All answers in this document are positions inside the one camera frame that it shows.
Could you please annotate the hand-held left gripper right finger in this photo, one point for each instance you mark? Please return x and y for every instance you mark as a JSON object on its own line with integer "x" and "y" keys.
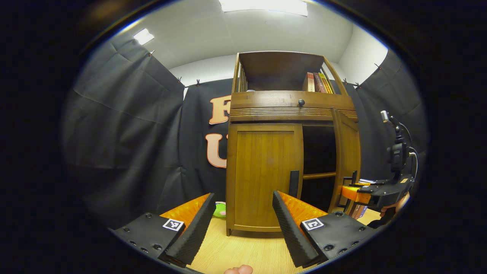
{"x": 291, "y": 228}

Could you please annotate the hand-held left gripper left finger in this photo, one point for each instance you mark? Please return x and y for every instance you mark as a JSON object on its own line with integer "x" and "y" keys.
{"x": 198, "y": 224}

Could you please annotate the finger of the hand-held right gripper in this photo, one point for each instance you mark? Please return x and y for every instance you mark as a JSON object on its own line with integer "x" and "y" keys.
{"x": 354, "y": 193}

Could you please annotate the wooden double-door shoe cabinet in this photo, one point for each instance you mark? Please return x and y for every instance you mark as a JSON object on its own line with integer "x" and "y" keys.
{"x": 281, "y": 114}

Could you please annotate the wooden inner cabinet shelf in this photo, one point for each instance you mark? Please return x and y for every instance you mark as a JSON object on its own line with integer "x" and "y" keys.
{"x": 319, "y": 175}

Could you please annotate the brown book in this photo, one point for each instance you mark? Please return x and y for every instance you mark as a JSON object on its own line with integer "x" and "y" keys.
{"x": 355, "y": 212}

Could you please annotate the green plush toy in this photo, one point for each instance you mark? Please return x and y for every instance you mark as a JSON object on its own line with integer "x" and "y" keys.
{"x": 220, "y": 210}

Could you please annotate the yellow book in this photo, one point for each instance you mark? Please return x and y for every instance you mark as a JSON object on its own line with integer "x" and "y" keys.
{"x": 326, "y": 83}

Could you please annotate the dark red book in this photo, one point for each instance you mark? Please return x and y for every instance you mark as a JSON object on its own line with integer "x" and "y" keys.
{"x": 319, "y": 83}

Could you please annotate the black backdrop cloth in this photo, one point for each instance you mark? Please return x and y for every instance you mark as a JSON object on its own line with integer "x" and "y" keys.
{"x": 121, "y": 133}

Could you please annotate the small ceiling light panel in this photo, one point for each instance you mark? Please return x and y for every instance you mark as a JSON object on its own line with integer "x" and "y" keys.
{"x": 144, "y": 36}

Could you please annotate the large ceiling light panel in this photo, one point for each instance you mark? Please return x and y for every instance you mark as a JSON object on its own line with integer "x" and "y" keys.
{"x": 262, "y": 5}

